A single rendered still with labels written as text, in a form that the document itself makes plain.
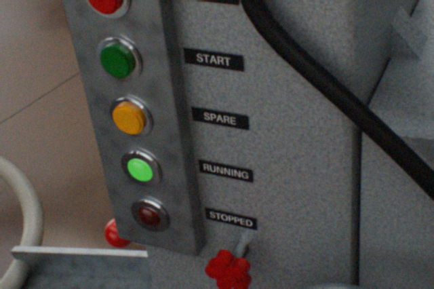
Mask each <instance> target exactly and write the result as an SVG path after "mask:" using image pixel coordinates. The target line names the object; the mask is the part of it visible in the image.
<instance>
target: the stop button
mask: <svg viewBox="0 0 434 289"><path fill-rule="evenodd" d="M88 1H89V3H90V5H91V6H92V7H93V8H94V9H95V10H97V11H98V12H100V13H102V14H113V13H115V12H116V11H117V10H118V9H119V8H120V7H121V4H122V0H88Z"/></svg>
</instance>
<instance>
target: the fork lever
mask: <svg viewBox="0 0 434 289"><path fill-rule="evenodd" d="M11 253H12V255H13V256H14V258H15V259H20V260H22V261H24V262H25V263H26V264H27V265H28V266H29V267H30V268H31V274H30V275H29V277H28V279H27V281H26V282H25V283H24V284H23V286H22V288H21V289H154V288H153V281H152V277H151V271H150V267H149V258H148V254H147V251H140V250H113V249H83V248H55V247H39V246H35V247H25V246H15V247H14V249H12V250H11Z"/></svg>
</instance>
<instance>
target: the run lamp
mask: <svg viewBox="0 0 434 289"><path fill-rule="evenodd" d="M128 169H129V171H130V173H131V174H132V176H133V177H135V178H137V179H138V180H143V181H147V180H150V179H151V177H152V170H151V168H150V167H149V165H148V164H147V163H145V162H144V161H142V160H140V159H132V160H130V161H129V163H128Z"/></svg>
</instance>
